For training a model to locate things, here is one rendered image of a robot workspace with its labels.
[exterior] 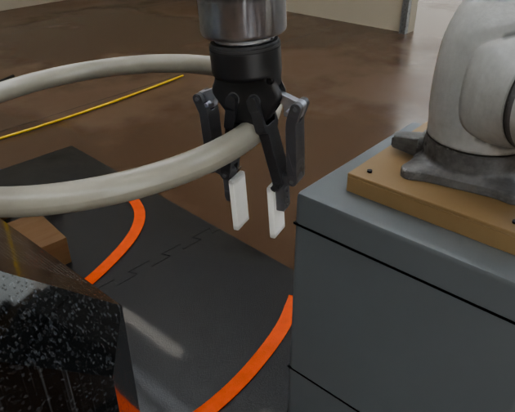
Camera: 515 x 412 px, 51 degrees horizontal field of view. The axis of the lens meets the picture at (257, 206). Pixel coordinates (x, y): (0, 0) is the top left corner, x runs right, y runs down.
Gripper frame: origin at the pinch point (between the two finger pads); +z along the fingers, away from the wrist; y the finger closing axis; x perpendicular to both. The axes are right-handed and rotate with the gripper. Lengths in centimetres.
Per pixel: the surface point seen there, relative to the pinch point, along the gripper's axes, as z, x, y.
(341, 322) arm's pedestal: 31.1, -16.8, -5.2
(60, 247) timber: 72, -59, 114
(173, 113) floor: 80, -204, 165
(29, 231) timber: 68, -58, 127
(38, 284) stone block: 12.9, 11.2, 30.3
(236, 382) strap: 85, -39, 33
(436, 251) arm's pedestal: 10.9, -13.9, -19.7
